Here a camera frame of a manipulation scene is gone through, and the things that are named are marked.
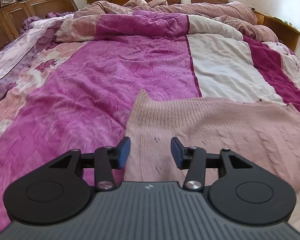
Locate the pink crumpled blanket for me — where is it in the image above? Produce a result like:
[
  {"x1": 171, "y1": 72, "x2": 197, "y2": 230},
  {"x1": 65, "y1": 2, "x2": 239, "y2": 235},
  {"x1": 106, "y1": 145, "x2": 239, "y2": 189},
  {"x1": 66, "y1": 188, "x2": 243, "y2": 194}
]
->
[{"x1": 74, "y1": 0, "x2": 279, "y2": 42}]

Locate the wooden footboard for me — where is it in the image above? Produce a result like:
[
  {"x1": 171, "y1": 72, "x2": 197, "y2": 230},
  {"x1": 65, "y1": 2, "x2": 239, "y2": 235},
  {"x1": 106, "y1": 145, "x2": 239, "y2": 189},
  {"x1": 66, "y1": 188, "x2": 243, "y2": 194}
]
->
[{"x1": 253, "y1": 10, "x2": 300, "y2": 52}]

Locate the pink knit cardigan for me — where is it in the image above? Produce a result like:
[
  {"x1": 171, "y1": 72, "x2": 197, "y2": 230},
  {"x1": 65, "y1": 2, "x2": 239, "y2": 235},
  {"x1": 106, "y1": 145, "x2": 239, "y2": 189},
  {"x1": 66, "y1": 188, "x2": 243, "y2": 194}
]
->
[{"x1": 125, "y1": 91, "x2": 300, "y2": 191}]

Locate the magenta patchwork bed quilt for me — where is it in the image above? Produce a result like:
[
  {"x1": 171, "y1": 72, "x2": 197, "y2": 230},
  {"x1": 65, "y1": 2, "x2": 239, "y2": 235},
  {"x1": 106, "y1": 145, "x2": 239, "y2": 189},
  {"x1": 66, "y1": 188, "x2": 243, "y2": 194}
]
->
[{"x1": 0, "y1": 11, "x2": 300, "y2": 231}]

